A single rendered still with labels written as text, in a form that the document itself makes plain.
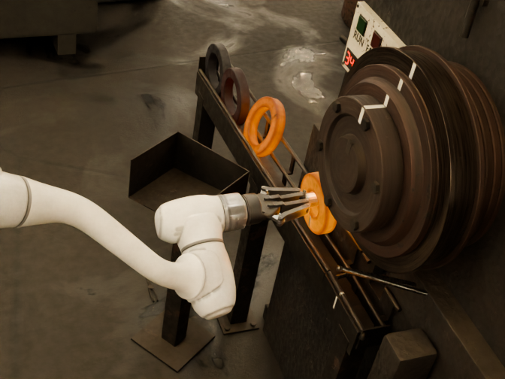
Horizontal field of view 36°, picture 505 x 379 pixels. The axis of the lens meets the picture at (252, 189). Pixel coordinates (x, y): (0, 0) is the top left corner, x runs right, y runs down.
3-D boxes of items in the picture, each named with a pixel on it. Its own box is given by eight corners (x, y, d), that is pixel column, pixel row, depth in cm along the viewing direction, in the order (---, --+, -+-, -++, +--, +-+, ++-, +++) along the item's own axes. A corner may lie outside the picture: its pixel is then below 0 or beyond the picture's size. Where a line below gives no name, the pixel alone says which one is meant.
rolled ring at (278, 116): (261, 86, 241) (270, 89, 242) (236, 136, 247) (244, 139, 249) (284, 113, 226) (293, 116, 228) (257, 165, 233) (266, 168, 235)
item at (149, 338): (158, 298, 271) (177, 130, 226) (218, 338, 261) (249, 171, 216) (118, 331, 257) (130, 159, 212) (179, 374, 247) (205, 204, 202)
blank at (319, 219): (316, 159, 195) (303, 161, 194) (342, 195, 183) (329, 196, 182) (308, 208, 204) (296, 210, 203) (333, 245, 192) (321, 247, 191)
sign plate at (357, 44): (348, 64, 202) (364, 1, 191) (393, 120, 184) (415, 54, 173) (340, 64, 201) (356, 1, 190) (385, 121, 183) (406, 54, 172)
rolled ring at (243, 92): (243, 81, 239) (252, 81, 240) (222, 59, 253) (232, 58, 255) (237, 134, 249) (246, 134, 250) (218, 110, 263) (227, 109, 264)
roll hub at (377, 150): (325, 174, 178) (354, 68, 160) (380, 258, 158) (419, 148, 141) (303, 176, 176) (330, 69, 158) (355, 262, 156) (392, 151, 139)
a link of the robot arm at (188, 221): (210, 202, 190) (222, 252, 185) (147, 212, 185) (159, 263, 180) (219, 184, 180) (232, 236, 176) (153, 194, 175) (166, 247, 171)
